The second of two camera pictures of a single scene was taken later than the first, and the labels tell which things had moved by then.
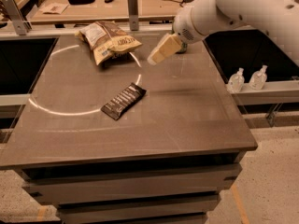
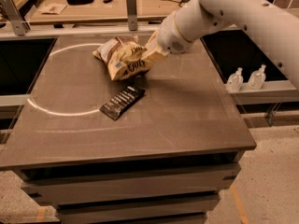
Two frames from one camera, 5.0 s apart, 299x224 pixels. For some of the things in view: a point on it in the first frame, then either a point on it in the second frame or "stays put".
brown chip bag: (107, 40) to (123, 57)
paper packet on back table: (54, 7) stays put
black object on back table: (78, 1) stays put
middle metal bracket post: (134, 11) stays put
